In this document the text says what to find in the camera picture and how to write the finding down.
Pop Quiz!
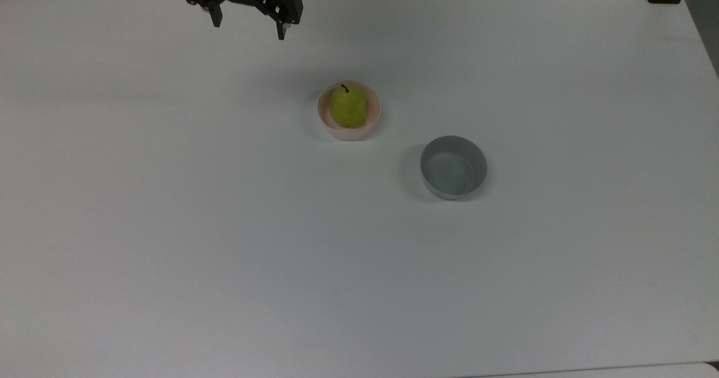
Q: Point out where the green pear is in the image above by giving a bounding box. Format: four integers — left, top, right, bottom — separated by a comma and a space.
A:
329, 84, 367, 127

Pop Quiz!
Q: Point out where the pink bowl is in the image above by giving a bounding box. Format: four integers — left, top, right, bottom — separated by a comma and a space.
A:
317, 80, 382, 142

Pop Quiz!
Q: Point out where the grey bowl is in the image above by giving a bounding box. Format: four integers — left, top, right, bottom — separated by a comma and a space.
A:
420, 135, 488, 201

